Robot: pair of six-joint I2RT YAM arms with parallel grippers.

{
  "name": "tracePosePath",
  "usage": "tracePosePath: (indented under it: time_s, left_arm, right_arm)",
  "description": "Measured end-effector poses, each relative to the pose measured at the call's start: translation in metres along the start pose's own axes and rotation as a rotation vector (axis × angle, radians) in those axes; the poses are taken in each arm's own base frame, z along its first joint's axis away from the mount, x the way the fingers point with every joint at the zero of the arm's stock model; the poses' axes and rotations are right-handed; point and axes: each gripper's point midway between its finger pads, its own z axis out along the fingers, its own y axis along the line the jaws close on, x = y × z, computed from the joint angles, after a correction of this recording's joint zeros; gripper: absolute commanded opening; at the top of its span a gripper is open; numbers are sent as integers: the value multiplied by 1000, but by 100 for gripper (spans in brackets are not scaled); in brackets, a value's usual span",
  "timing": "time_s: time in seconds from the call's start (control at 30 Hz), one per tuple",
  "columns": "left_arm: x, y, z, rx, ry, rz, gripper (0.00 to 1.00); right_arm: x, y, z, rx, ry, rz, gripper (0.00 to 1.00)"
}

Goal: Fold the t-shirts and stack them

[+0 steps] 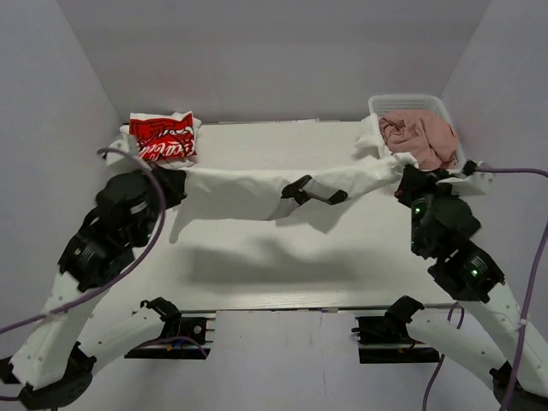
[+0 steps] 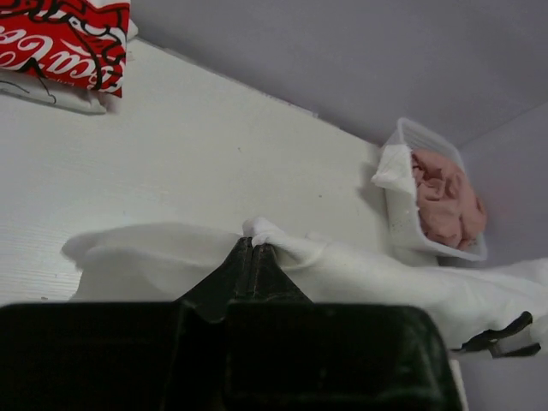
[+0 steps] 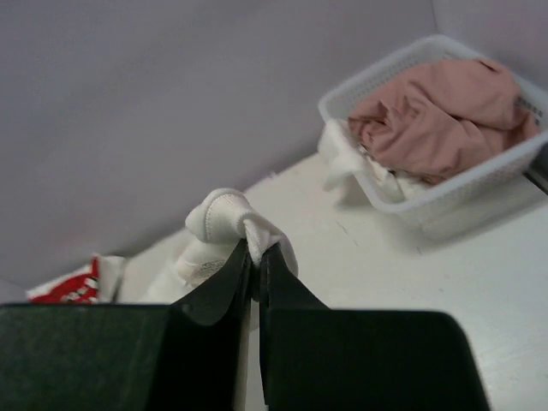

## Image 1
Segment white t-shirt black graphic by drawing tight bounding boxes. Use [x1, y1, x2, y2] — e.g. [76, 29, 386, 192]
[106, 134, 493, 243]

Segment pink t-shirt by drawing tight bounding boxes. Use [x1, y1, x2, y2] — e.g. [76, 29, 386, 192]
[379, 110, 458, 170]

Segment white cartoon print t-shirt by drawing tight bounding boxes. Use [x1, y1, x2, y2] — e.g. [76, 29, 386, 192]
[354, 113, 392, 158]

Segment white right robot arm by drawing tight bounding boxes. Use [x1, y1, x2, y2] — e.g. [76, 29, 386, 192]
[384, 161, 547, 410]

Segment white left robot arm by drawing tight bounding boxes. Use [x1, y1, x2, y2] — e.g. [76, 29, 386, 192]
[1, 168, 186, 410]

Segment folded red coca-cola t-shirt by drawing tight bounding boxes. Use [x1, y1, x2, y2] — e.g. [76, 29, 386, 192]
[121, 111, 202, 168]

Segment white plastic basket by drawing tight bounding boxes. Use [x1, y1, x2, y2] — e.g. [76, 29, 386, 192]
[368, 93, 468, 175]

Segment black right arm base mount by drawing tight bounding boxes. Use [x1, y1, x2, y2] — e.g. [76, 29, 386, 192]
[351, 295, 440, 365]

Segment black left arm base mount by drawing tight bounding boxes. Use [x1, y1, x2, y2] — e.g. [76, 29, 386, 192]
[124, 297, 216, 360]

